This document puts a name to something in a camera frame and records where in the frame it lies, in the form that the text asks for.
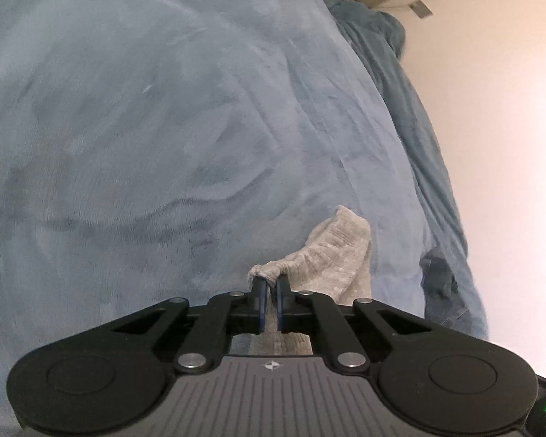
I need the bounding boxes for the grey polo shirt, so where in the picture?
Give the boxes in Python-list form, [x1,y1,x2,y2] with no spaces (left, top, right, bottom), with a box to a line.
[246,204,375,356]

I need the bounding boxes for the dark blue jeans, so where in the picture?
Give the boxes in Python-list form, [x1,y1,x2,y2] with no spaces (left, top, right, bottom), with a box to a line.
[420,247,470,332]

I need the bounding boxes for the blue fleece duvet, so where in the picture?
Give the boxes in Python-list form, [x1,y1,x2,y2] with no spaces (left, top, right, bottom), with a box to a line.
[0,0,488,436]

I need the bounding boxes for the wall power socket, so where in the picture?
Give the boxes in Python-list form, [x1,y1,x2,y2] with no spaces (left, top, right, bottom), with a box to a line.
[409,0,433,19]

